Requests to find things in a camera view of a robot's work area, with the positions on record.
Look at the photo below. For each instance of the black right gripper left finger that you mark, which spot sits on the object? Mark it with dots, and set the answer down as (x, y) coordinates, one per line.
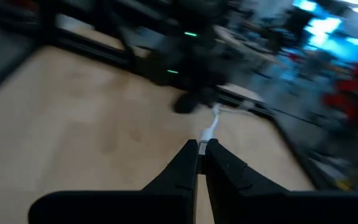
(154, 208)

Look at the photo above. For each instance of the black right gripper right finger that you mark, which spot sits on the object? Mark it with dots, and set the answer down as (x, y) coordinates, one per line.
(259, 208)

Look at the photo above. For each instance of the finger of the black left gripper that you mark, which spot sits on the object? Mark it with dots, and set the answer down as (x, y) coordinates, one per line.
(185, 103)

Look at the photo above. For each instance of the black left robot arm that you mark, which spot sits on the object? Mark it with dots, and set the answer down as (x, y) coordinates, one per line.
(191, 53)

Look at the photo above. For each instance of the red cloth cover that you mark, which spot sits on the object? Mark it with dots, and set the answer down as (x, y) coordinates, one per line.
(353, 93)

